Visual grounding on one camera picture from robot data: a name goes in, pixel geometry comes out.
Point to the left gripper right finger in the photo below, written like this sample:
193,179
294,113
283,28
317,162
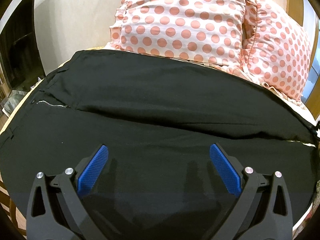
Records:
262,209

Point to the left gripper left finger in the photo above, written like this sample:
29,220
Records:
55,208

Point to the black pants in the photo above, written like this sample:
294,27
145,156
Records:
155,129

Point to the rear polka dot pillow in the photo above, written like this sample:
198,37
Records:
273,49

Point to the polka dot pillow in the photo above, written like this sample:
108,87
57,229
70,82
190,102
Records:
273,49
207,32

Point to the black television screen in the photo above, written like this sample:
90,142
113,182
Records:
20,58

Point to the front polka dot pillow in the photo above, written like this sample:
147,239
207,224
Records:
207,32

